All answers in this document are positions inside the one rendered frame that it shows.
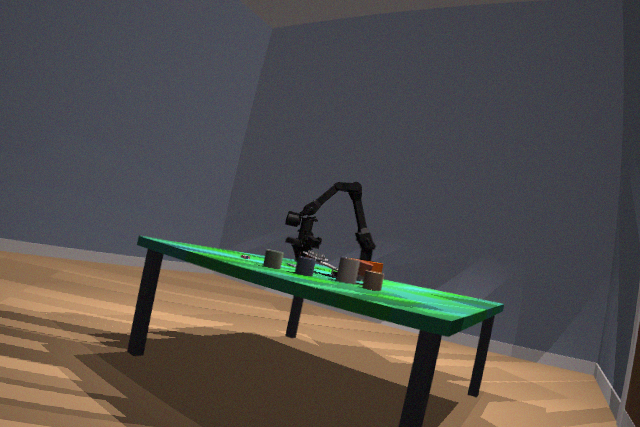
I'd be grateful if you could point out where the grey hollow cylinder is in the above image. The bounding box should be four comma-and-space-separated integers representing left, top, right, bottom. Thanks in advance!
336, 257, 360, 284

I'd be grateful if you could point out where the orange cylinder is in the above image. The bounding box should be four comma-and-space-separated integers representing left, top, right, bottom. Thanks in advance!
357, 260, 373, 277

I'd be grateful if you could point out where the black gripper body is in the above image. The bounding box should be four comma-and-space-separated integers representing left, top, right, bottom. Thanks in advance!
285, 228, 319, 249

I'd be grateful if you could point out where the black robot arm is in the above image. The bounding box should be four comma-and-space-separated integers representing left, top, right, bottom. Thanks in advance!
285, 182, 375, 262

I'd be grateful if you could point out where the dark grey cylinder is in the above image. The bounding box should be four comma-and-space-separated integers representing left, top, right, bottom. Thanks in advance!
295, 256, 316, 277

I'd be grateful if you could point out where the olive-grey cylinder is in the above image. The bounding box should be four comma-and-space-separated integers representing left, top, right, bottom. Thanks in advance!
263, 249, 283, 269

